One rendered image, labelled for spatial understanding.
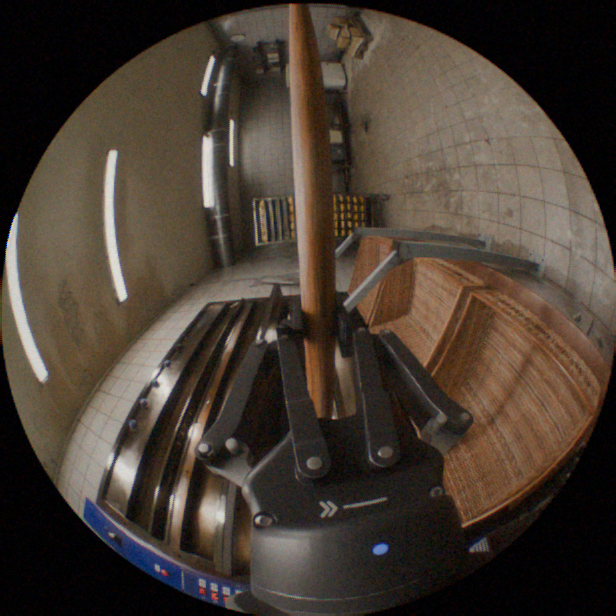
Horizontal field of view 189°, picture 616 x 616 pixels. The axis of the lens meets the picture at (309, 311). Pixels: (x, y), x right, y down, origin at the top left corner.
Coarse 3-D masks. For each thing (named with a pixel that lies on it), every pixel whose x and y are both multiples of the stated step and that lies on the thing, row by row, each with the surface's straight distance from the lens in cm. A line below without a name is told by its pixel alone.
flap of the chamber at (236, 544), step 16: (272, 304) 132; (272, 320) 121; (272, 336) 113; (272, 384) 95; (272, 400) 91; (272, 416) 87; (256, 432) 71; (272, 432) 84; (256, 448) 70; (256, 464) 68; (240, 496) 59; (240, 512) 59; (224, 528) 57; (240, 528) 59; (224, 544) 57; (240, 544) 59; (224, 560) 58; (240, 560) 60
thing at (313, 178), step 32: (320, 64) 24; (320, 96) 20; (320, 128) 18; (320, 160) 17; (320, 192) 16; (320, 224) 16; (320, 256) 16; (320, 288) 17; (320, 320) 18; (320, 352) 20; (320, 384) 22; (320, 416) 27
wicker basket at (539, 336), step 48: (480, 336) 79; (528, 336) 54; (480, 384) 86; (528, 384) 72; (576, 384) 50; (480, 432) 82; (528, 432) 76; (576, 432) 57; (480, 480) 77; (528, 480) 66
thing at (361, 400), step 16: (368, 336) 15; (352, 352) 17; (368, 352) 14; (368, 368) 12; (368, 384) 11; (368, 400) 10; (384, 400) 10; (368, 416) 9; (384, 416) 9; (368, 432) 9; (384, 432) 9; (368, 448) 8; (384, 448) 8; (368, 464) 8; (384, 464) 8
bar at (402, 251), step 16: (352, 240) 104; (448, 240) 129; (464, 240) 138; (480, 240) 151; (336, 256) 104; (400, 256) 58; (416, 256) 61; (432, 256) 64; (448, 256) 68; (464, 256) 72; (480, 256) 79; (496, 256) 87; (512, 256) 100; (528, 256) 134; (384, 272) 59; (368, 288) 58; (352, 304) 59; (336, 368) 46; (336, 384) 41; (336, 400) 39; (336, 416) 36
